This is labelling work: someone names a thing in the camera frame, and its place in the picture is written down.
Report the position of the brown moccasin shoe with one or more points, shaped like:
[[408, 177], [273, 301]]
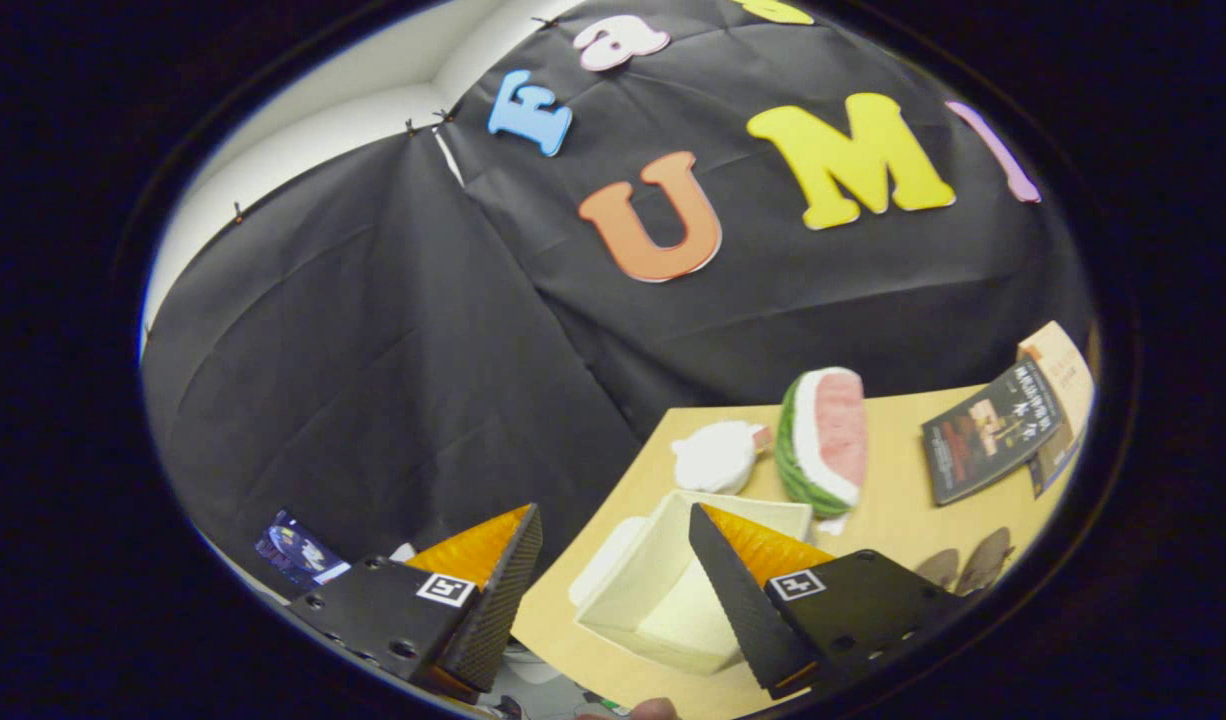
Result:
[[938, 570], [985, 560]]

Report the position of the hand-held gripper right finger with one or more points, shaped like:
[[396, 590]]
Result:
[[738, 600]]

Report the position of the white plush toy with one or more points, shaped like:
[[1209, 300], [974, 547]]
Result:
[[715, 458]]

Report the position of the grey fabric storage box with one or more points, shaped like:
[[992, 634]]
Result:
[[653, 600]]

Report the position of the black backdrop cloth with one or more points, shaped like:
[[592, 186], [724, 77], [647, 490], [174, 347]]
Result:
[[373, 350]]

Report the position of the beige cover book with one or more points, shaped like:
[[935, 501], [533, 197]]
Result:
[[1058, 365]]

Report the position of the watermelon slice plush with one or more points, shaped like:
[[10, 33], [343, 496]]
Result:
[[833, 440]]

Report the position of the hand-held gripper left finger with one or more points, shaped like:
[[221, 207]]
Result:
[[493, 610]]

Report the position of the dark blue printed packet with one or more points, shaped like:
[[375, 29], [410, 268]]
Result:
[[298, 550]]

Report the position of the blue cover book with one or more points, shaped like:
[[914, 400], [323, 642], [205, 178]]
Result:
[[1053, 470]]

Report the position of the black cover book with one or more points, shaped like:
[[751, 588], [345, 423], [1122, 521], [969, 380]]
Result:
[[988, 435]]

